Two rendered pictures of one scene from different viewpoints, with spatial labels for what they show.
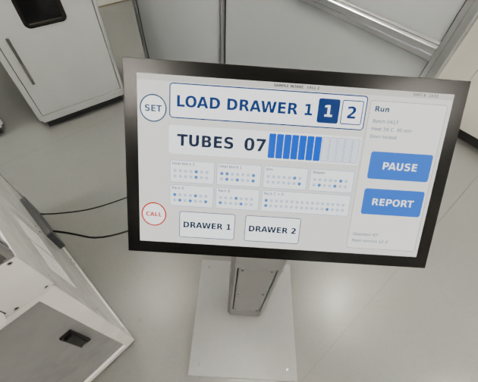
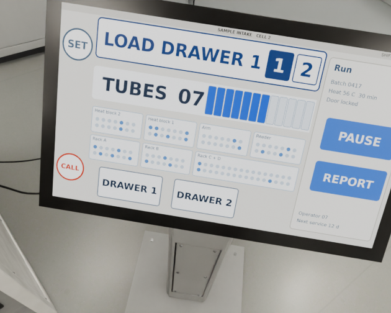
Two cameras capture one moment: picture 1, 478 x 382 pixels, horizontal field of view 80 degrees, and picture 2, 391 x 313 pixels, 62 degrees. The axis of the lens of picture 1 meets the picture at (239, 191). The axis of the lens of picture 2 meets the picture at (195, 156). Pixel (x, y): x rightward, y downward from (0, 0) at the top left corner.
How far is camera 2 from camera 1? 5 cm
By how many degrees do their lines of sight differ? 2
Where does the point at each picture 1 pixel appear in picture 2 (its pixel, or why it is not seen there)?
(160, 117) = (85, 56)
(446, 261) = not seen: outside the picture
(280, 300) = (228, 286)
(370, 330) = not seen: outside the picture
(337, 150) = (286, 112)
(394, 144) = (354, 112)
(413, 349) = not seen: outside the picture
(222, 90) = (157, 31)
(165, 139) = (88, 82)
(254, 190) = (187, 151)
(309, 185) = (251, 150)
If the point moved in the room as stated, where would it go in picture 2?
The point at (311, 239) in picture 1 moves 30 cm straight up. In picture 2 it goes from (249, 215) to (339, 30)
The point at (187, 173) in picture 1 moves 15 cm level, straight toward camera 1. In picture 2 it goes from (111, 124) to (107, 224)
